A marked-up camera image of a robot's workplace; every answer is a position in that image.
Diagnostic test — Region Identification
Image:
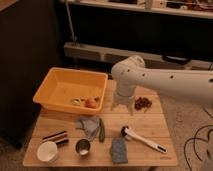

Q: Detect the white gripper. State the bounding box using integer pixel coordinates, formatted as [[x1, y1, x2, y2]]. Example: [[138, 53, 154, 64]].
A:
[[111, 91, 135, 114]]

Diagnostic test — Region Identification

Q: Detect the gray crumpled cloth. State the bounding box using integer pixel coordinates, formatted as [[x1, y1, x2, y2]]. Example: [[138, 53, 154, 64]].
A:
[[76, 116, 100, 141]]

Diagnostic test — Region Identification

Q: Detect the white bowl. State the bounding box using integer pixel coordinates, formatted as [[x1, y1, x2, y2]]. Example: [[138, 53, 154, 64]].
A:
[[36, 141, 58, 163]]

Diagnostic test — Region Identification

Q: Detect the green pea pod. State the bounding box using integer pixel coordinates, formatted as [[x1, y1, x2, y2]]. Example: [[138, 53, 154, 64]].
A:
[[99, 118, 105, 143]]

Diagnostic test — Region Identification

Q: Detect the dark red grapes bunch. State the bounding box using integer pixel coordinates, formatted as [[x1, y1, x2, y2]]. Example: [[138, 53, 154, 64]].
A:
[[134, 97, 152, 110]]

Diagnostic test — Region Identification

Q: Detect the black marker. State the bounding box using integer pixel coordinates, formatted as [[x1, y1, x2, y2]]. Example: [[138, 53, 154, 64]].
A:
[[56, 139, 69, 146], [42, 131, 67, 140]]

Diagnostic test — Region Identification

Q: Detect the black marker upper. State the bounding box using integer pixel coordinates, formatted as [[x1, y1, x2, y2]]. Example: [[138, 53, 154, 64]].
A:
[[42, 131, 67, 140]]

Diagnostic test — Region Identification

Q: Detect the wooden shelf rail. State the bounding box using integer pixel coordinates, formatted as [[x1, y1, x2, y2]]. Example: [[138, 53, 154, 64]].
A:
[[63, 42, 213, 69]]

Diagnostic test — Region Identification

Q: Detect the orange tomato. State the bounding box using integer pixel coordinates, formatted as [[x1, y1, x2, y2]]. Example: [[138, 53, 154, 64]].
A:
[[85, 98, 97, 108]]

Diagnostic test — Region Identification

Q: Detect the small metal cup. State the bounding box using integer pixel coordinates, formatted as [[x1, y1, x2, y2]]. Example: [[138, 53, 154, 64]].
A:
[[75, 139, 91, 156]]

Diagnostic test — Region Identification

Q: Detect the orange plastic bin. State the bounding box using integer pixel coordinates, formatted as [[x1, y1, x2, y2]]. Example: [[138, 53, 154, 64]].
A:
[[33, 67, 108, 115]]

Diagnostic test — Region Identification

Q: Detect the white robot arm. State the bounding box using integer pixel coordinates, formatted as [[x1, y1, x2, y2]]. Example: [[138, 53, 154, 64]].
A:
[[111, 55, 213, 114]]

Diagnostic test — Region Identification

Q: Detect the black marker lower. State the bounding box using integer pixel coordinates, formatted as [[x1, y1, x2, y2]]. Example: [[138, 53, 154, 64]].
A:
[[56, 139, 69, 146]]

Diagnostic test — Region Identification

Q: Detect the white handled brush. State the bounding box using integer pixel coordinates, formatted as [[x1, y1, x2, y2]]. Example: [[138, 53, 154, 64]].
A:
[[121, 126, 167, 153]]

